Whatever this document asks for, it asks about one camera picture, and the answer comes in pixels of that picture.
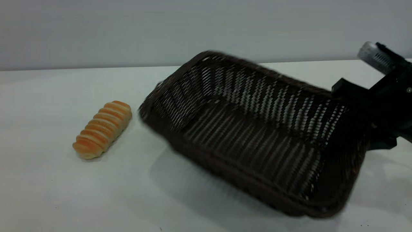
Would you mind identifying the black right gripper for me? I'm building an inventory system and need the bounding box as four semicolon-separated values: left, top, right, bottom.
332;64;412;150

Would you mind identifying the dark brown wicker basket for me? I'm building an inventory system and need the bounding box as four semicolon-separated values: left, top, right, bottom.
138;50;370;219

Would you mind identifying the ridged golden bread roll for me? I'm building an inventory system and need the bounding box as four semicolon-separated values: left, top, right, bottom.
72;101;133;160

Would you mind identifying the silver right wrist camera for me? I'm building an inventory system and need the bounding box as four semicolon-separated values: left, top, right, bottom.
357;41;412;75

